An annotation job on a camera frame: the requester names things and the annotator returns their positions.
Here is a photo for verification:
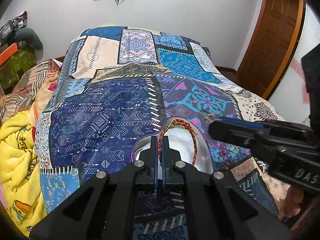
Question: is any red orange braided bracelet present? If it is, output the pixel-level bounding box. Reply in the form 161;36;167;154
157;119;199;166

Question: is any right hand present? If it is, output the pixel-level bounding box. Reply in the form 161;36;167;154
283;186;304;218

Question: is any patchwork patterned bedspread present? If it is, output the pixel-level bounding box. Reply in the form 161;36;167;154
30;26;290;239

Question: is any brown wooden door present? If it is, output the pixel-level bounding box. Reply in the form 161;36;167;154
237;0;306;100

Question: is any yellow cartoon blanket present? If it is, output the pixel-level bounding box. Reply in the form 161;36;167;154
1;111;47;237

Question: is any striped beige blanket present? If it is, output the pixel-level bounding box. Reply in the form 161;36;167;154
1;59;62;125

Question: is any dark green cushion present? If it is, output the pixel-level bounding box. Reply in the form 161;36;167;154
14;28;43;50

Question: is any orange box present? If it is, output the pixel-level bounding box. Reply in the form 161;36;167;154
0;43;18;65

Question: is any pile of clothes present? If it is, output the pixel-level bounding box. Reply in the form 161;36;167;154
1;11;28;47

